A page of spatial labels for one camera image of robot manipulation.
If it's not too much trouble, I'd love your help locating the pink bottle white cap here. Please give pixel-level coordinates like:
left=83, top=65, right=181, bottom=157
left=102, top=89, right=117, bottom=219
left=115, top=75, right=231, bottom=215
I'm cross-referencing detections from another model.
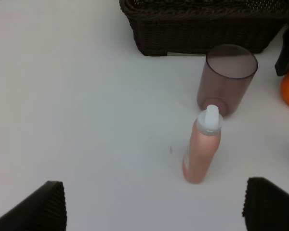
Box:
left=183, top=104, right=223, bottom=184

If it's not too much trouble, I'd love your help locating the dark brown wicker basket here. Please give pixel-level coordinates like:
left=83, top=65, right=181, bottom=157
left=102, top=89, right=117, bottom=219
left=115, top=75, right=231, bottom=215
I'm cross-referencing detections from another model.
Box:
left=119, top=0, right=289, bottom=56

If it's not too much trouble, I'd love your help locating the translucent purple plastic cup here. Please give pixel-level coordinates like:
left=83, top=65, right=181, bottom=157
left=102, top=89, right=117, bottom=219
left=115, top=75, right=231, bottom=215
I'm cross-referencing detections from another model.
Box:
left=197, top=44, right=258, bottom=117

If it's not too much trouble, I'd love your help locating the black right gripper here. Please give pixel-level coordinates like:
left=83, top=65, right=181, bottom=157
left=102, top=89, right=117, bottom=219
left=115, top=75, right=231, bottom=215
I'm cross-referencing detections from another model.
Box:
left=275, top=28, right=289, bottom=77

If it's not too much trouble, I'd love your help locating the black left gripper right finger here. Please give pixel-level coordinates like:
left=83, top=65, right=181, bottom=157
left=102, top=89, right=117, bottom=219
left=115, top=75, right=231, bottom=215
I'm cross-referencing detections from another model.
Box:
left=242, top=177, right=289, bottom=231

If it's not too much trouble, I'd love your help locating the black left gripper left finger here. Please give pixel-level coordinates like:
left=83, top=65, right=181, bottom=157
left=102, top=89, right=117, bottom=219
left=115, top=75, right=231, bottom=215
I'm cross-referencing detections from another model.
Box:
left=0, top=181, right=67, bottom=231

